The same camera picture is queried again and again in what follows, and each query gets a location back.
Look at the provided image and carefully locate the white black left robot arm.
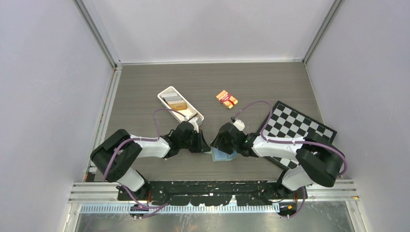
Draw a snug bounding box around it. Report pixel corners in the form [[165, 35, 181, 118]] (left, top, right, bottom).
[[90, 121, 210, 200]]

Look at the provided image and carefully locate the mint green card holder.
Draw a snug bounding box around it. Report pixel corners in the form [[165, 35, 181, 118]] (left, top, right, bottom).
[[205, 147, 239, 162]]

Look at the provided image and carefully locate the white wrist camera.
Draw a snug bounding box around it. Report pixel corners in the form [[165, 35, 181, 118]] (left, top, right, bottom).
[[231, 116, 245, 131], [190, 117, 203, 132]]

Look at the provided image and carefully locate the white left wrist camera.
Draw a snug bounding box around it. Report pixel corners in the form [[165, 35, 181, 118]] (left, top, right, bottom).
[[190, 117, 203, 132]]

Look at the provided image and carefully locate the white rectangular plastic tray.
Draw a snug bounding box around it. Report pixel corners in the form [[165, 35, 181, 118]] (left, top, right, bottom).
[[157, 86, 204, 132]]

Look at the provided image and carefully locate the red orange small box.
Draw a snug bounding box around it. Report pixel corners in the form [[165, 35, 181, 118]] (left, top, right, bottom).
[[216, 90, 238, 109]]

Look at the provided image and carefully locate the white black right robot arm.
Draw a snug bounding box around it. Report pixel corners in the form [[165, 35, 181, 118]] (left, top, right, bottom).
[[210, 120, 347, 199]]

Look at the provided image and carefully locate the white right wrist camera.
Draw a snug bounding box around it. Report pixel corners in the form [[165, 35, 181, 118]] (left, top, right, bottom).
[[231, 116, 245, 131]]

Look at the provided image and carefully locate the gold credit card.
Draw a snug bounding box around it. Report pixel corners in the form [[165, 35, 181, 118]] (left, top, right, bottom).
[[167, 100, 188, 111]]

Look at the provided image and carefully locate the black white chessboard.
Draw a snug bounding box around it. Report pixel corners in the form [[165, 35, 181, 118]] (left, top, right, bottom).
[[256, 100, 337, 170]]

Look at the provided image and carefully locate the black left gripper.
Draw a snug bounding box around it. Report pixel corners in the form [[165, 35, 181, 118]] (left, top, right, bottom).
[[179, 130, 210, 153]]

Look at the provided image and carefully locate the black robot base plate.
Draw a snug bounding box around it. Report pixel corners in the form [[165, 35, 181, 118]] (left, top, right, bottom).
[[117, 180, 308, 207]]

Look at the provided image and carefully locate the grey credit card stack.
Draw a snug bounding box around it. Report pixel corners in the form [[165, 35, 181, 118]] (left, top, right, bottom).
[[161, 92, 182, 102]]

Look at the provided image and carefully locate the aluminium frame rail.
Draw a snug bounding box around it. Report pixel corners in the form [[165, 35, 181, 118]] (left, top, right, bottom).
[[69, 180, 359, 217]]

